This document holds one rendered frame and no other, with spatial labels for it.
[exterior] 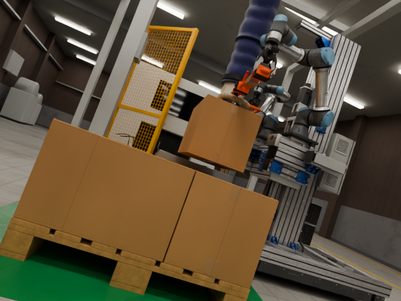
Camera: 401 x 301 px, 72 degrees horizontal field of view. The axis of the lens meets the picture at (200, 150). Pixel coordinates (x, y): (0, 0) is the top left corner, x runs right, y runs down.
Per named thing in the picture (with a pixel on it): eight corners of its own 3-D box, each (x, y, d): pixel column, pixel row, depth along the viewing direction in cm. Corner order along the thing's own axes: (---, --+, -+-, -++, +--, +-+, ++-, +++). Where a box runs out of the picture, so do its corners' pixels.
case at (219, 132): (177, 152, 235) (193, 108, 238) (220, 168, 242) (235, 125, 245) (187, 151, 176) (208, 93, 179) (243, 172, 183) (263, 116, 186)
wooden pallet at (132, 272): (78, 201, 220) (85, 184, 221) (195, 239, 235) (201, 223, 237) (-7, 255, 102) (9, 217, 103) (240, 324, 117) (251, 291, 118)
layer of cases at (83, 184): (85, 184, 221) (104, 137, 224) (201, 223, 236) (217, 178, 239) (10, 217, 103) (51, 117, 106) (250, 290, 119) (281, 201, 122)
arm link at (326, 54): (315, 124, 211) (315, 48, 195) (335, 126, 199) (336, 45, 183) (307, 128, 204) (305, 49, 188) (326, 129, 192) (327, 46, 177)
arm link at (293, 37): (284, 37, 172) (274, 27, 166) (299, 34, 164) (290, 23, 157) (280, 49, 172) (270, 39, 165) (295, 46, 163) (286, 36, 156)
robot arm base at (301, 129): (299, 141, 218) (303, 129, 219) (311, 141, 204) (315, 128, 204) (283, 134, 214) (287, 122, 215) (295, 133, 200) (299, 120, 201)
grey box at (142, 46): (135, 63, 319) (144, 39, 321) (139, 64, 320) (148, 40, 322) (133, 56, 299) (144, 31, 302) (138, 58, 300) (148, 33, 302)
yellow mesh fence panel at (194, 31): (82, 177, 343) (142, 23, 360) (88, 177, 352) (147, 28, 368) (132, 201, 301) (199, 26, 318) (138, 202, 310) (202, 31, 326)
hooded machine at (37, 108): (18, 120, 1141) (31, 91, 1151) (34, 126, 1155) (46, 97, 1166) (12, 119, 1075) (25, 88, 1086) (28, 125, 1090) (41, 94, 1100)
